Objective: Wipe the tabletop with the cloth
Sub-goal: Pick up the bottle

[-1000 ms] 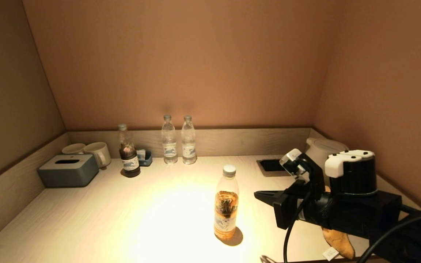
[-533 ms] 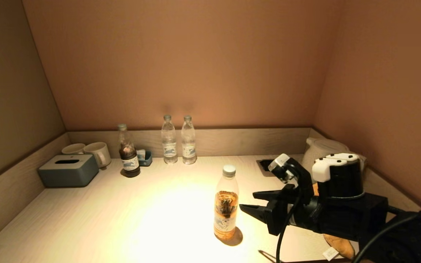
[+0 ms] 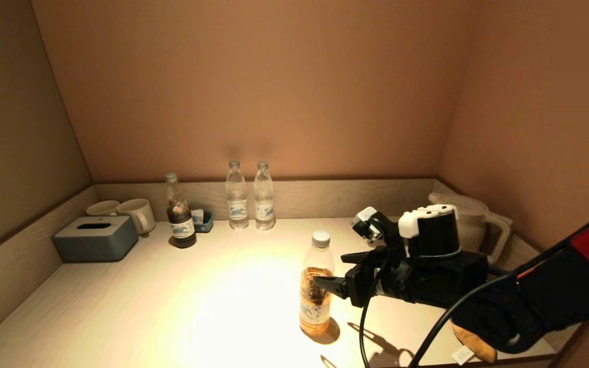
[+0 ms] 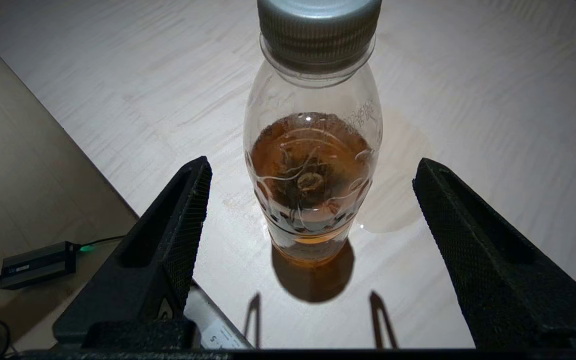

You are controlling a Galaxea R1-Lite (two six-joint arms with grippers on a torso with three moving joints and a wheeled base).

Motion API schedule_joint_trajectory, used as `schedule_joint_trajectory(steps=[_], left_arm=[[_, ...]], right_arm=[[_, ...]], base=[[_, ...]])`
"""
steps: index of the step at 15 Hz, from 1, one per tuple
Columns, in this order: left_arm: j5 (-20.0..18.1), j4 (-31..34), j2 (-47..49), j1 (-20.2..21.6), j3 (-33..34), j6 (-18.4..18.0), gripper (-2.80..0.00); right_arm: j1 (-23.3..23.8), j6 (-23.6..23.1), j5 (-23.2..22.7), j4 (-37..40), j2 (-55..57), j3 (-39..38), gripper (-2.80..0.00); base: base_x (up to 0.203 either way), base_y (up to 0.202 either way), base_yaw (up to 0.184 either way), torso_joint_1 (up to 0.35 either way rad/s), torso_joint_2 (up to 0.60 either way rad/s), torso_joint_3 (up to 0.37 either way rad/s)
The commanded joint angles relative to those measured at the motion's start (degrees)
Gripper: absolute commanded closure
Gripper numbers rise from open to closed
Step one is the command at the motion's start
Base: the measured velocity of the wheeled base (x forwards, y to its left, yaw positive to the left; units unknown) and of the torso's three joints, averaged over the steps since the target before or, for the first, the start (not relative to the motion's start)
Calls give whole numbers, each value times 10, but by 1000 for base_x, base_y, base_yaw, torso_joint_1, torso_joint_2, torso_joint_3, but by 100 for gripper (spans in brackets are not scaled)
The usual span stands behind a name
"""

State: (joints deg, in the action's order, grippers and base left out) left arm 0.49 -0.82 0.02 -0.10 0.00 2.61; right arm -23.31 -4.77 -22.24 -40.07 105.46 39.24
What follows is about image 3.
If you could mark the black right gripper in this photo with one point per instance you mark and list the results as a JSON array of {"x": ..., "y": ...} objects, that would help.
[{"x": 386, "y": 278}]

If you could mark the amber tea bottle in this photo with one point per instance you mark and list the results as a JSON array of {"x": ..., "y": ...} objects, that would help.
[{"x": 315, "y": 317}]

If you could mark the orange cloth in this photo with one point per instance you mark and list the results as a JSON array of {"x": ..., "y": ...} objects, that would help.
[{"x": 476, "y": 348}]

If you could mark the black and red right arm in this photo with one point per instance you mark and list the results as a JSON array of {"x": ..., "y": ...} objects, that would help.
[{"x": 555, "y": 291}]

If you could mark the clear water bottle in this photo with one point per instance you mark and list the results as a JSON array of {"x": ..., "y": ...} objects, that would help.
[
  {"x": 237, "y": 208},
  {"x": 264, "y": 208}
]

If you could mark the white electric kettle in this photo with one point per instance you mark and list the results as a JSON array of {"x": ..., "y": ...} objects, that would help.
[{"x": 473, "y": 230}]

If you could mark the small blue tray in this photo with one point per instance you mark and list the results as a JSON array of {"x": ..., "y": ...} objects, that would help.
[{"x": 206, "y": 224}]

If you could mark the white sachet packet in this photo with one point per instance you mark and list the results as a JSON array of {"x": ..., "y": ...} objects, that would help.
[{"x": 197, "y": 215}]

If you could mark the dark drink bottle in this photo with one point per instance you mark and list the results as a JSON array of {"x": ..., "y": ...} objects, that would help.
[{"x": 182, "y": 229}]

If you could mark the grey-blue tissue box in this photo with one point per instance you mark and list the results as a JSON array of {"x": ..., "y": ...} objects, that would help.
[{"x": 95, "y": 244}]

